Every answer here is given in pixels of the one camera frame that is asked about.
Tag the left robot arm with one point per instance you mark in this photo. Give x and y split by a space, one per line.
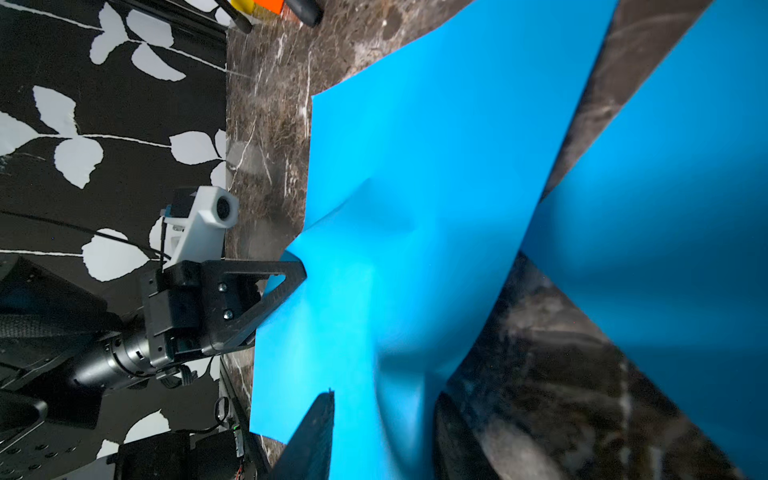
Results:
63 350

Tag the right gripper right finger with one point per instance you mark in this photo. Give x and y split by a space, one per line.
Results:
457 454

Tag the yellow block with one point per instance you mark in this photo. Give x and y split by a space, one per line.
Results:
246 7

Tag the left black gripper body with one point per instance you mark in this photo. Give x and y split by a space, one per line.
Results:
159 340

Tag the cyan paper sheet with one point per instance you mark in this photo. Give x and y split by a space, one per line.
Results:
659 232
424 172

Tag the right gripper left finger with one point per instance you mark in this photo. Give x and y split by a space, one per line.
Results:
307 456

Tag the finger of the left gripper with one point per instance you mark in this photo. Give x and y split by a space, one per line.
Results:
238 296

